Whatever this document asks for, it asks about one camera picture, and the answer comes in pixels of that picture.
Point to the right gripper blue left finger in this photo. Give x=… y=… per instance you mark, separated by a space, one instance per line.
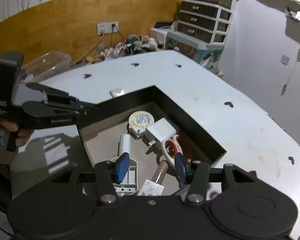
x=108 y=173

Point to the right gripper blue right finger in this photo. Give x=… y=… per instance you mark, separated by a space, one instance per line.
x=193 y=178

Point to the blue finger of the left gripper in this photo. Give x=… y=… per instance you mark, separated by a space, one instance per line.
x=55 y=95
x=71 y=107

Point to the orange white scissors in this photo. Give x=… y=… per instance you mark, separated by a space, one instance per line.
x=170 y=147

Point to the white power adapter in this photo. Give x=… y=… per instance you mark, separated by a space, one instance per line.
x=159 y=131

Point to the black cardboard box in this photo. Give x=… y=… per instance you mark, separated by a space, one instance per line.
x=100 y=130

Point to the round yellow tape measure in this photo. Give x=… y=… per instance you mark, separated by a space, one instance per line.
x=138 y=122

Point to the person left hand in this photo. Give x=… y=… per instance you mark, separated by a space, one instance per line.
x=23 y=134

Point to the clear plastic storage bin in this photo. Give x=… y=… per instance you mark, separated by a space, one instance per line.
x=45 y=67

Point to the shiny cream ribbon strip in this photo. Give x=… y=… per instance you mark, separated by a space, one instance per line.
x=116 y=92

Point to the pile of plush toys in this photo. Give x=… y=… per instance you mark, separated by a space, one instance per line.
x=131 y=45

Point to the white three-drawer cabinet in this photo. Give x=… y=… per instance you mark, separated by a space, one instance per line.
x=205 y=21

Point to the white wall power socket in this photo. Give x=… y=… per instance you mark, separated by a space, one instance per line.
x=107 y=28

